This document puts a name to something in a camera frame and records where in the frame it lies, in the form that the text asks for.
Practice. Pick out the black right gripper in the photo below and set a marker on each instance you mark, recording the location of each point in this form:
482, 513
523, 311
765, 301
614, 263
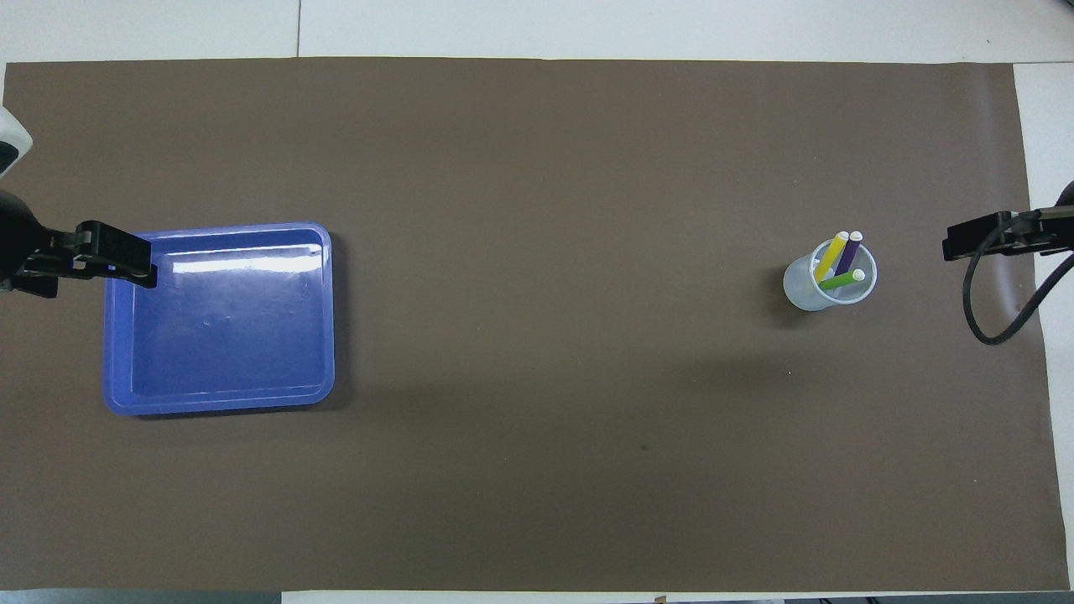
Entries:
1036, 235

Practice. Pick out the purple pen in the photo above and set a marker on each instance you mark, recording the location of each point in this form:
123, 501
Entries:
851, 250

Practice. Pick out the blue plastic tray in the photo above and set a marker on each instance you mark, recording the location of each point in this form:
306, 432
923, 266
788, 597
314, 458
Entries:
218, 335

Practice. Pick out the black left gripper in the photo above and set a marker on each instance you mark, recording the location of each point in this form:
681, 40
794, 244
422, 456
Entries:
25, 243

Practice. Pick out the translucent plastic cup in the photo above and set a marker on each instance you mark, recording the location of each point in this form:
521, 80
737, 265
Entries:
801, 294

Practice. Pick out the yellow pen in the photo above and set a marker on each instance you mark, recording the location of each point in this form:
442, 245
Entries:
832, 254

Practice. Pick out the brown table mat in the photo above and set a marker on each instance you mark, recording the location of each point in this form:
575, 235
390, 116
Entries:
537, 419

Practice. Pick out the green pen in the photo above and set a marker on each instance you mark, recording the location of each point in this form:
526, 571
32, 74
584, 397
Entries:
841, 280

